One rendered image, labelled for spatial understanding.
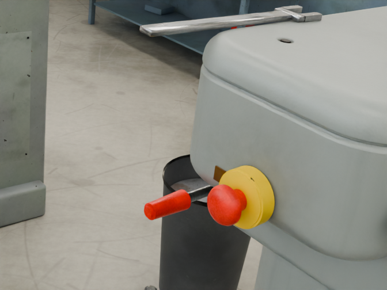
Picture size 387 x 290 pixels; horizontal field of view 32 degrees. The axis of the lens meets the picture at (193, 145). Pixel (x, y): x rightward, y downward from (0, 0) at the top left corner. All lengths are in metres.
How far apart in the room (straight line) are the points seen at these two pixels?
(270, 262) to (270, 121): 0.29
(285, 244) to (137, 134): 4.10
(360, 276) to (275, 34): 0.27
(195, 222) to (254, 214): 2.32
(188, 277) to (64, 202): 1.13
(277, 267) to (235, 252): 2.24
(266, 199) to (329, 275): 0.16
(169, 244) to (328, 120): 2.57
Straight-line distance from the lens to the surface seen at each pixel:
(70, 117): 5.07
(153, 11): 7.08
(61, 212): 3.91
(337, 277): 0.77
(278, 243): 0.81
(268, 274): 0.89
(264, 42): 0.70
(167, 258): 3.18
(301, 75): 0.63
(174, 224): 3.04
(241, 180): 0.65
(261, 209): 0.64
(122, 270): 3.49
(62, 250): 3.61
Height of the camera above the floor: 2.09
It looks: 26 degrees down
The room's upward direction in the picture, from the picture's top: 8 degrees clockwise
